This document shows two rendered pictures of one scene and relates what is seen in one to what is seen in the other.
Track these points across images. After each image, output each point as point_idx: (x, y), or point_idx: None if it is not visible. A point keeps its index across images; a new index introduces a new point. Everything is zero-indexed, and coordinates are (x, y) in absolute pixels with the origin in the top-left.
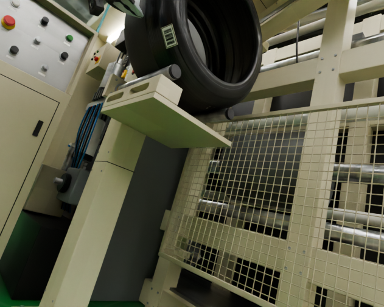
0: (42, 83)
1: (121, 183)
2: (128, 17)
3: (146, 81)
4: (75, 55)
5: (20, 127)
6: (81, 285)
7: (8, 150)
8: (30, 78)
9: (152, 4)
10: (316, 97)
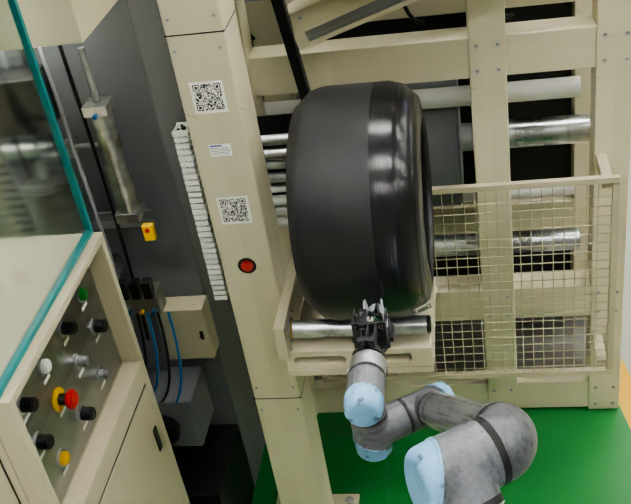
0: (129, 397)
1: (308, 391)
2: (331, 297)
3: (403, 352)
4: (95, 301)
5: (153, 463)
6: (327, 492)
7: (162, 493)
8: (124, 413)
9: (399, 298)
10: (480, 113)
